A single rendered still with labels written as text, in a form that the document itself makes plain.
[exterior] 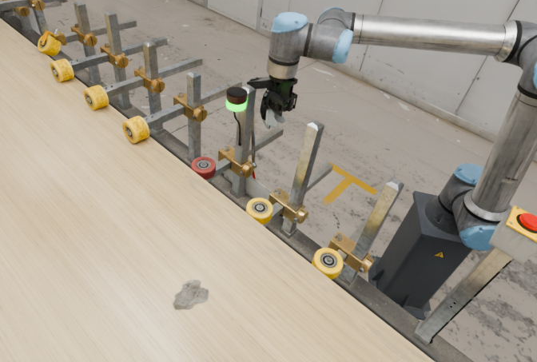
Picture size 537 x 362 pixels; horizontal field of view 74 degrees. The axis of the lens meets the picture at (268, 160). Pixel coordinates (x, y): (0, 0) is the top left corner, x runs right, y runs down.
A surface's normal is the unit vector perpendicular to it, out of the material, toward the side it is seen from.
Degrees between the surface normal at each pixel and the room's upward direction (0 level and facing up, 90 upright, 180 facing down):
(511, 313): 0
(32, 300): 0
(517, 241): 90
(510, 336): 0
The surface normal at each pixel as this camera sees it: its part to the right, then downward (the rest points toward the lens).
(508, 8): -0.64, 0.45
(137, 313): 0.12, -0.74
